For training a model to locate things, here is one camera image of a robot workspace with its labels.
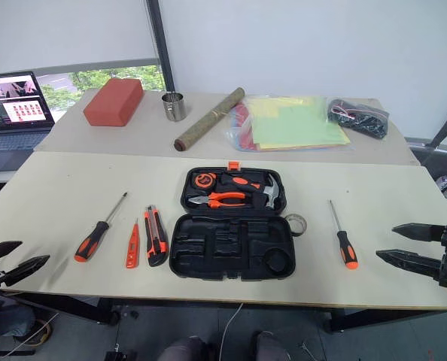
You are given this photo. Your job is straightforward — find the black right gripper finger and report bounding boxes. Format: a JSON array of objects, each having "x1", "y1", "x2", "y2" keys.
[
  {"x1": 391, "y1": 222, "x2": 444, "y2": 242},
  {"x1": 375, "y1": 248, "x2": 443, "y2": 280}
]

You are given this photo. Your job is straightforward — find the small black orange screwdriver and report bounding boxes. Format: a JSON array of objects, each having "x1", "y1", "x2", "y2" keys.
[{"x1": 328, "y1": 199, "x2": 360, "y2": 270}]

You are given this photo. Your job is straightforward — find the large black orange screwdriver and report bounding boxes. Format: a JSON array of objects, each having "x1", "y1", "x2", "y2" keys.
[{"x1": 74, "y1": 192, "x2": 129, "y2": 263}]

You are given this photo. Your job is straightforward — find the orange test pen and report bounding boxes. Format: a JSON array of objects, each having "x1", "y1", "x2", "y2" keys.
[{"x1": 124, "y1": 218, "x2": 141, "y2": 270}]

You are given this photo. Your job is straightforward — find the black orange utility knife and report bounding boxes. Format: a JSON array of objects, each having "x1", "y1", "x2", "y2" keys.
[{"x1": 144, "y1": 205, "x2": 170, "y2": 268}]

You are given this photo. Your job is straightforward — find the black tool case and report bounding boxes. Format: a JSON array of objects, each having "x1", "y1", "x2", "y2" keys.
[{"x1": 169, "y1": 166, "x2": 297, "y2": 281}]

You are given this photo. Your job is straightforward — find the grey blue fabric bundle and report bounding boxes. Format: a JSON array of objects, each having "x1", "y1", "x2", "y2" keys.
[{"x1": 0, "y1": 293, "x2": 37, "y2": 338}]

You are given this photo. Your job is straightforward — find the grey adhesive tape roll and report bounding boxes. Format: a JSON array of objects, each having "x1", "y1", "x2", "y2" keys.
[{"x1": 284, "y1": 213, "x2": 309, "y2": 238}]

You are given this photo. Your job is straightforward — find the open laptop computer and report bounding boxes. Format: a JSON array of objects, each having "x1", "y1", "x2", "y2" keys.
[{"x1": 0, "y1": 71, "x2": 56, "y2": 173}]

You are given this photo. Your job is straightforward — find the plastic bag of coloured paper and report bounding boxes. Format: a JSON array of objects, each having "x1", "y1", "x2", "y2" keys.
[{"x1": 223, "y1": 94, "x2": 355, "y2": 153}]

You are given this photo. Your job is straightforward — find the dark grey rounded shape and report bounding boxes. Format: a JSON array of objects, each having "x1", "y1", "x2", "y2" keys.
[
  {"x1": 158, "y1": 335, "x2": 217, "y2": 361},
  {"x1": 252, "y1": 330, "x2": 293, "y2": 361}
]

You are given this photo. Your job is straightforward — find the red rectangular block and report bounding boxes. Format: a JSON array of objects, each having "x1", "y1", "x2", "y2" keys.
[{"x1": 82, "y1": 77, "x2": 146, "y2": 128}]

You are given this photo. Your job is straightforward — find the black orange tape measure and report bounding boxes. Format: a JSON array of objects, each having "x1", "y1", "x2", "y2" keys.
[{"x1": 193, "y1": 173, "x2": 214, "y2": 190}]

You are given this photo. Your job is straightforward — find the metal cup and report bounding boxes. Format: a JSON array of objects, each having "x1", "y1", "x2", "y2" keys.
[{"x1": 161, "y1": 92, "x2": 187, "y2": 123}]

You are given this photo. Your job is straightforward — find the white roller blind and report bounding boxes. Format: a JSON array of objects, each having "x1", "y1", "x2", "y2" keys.
[{"x1": 0, "y1": 0, "x2": 161, "y2": 69}]

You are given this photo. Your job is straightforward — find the rolled brown mat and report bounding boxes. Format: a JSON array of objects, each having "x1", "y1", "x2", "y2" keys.
[{"x1": 173, "y1": 86, "x2": 247, "y2": 153}]

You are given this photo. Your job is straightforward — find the black table frame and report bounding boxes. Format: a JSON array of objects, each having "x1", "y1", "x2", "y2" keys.
[{"x1": 1, "y1": 289, "x2": 447, "y2": 335}]

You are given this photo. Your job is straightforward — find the plastic bag of black cables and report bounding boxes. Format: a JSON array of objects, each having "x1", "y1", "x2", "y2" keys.
[{"x1": 326, "y1": 98, "x2": 391, "y2": 141}]

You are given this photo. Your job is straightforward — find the claw hammer black orange handle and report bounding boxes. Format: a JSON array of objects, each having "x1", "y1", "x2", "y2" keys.
[{"x1": 222, "y1": 173, "x2": 283, "y2": 210}]

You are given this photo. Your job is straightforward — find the orange handled pliers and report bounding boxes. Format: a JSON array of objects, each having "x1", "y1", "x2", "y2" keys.
[{"x1": 188, "y1": 191, "x2": 248, "y2": 209}]

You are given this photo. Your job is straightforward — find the thin white floor cable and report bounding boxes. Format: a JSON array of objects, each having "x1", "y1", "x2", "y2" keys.
[{"x1": 217, "y1": 302, "x2": 245, "y2": 361}]

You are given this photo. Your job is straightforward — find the dark window frame post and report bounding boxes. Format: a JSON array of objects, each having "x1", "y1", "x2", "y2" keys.
[{"x1": 145, "y1": 0, "x2": 177, "y2": 93}]

